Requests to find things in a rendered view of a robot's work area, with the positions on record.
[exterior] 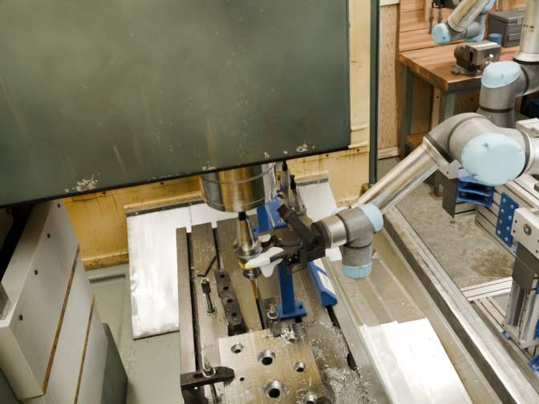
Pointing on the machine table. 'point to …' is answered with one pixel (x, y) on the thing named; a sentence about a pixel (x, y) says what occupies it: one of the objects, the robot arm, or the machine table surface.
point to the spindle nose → (240, 187)
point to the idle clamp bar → (229, 301)
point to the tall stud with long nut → (207, 293)
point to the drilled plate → (251, 366)
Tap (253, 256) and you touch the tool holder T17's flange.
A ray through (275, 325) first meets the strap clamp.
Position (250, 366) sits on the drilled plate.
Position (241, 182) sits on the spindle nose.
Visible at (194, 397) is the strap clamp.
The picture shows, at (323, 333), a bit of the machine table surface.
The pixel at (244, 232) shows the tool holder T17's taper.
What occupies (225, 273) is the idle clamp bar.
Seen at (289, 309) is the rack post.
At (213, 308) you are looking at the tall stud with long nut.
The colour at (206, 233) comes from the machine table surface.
